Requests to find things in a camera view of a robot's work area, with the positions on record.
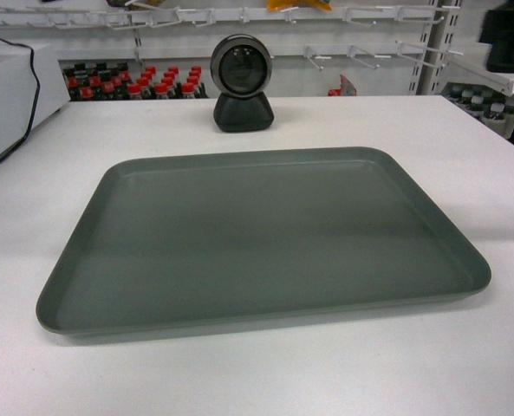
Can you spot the round black barcode scanner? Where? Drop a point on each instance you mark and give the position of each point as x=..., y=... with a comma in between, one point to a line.
x=241, y=70

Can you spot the white peg hook rail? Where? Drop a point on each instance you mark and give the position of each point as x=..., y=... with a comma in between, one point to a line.
x=150, y=17

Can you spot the grey rectangular serving tray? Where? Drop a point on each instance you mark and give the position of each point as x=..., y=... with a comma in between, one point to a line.
x=215, y=239

